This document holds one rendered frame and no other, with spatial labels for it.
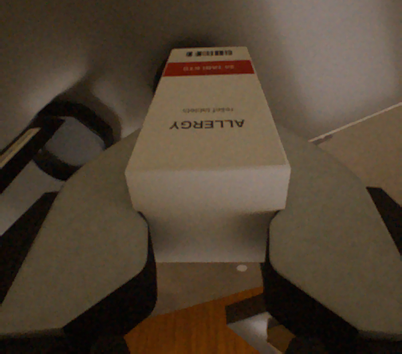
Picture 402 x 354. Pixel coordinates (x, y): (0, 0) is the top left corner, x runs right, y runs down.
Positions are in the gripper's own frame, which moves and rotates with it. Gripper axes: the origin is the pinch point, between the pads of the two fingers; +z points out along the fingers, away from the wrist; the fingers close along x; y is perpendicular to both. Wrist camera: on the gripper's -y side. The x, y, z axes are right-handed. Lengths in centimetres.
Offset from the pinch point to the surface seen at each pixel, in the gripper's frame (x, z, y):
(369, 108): 17.4, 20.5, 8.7
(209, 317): -6, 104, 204
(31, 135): -16.6, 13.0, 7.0
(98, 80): -12.1, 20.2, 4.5
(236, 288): 13, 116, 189
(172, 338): -33, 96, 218
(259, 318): 8, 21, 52
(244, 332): 5, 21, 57
